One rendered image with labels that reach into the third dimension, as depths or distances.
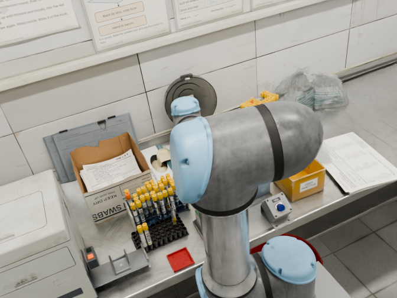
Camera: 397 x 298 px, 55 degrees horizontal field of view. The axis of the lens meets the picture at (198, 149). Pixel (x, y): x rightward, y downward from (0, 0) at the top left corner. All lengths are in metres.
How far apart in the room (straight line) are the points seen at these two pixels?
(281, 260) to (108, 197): 0.70
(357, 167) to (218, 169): 1.06
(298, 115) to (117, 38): 1.03
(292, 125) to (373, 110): 1.37
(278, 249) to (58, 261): 0.55
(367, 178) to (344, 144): 0.21
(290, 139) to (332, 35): 1.49
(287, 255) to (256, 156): 0.40
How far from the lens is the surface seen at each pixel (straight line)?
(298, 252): 0.89
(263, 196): 1.38
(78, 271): 1.12
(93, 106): 1.56
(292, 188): 1.33
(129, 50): 1.47
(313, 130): 0.56
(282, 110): 0.54
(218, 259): 0.73
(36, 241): 1.02
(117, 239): 1.34
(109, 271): 1.22
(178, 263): 1.22
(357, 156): 1.58
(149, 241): 1.25
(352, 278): 2.29
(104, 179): 1.50
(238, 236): 0.67
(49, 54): 1.46
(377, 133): 1.74
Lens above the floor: 1.84
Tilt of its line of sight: 36 degrees down
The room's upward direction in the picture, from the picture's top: 8 degrees counter-clockwise
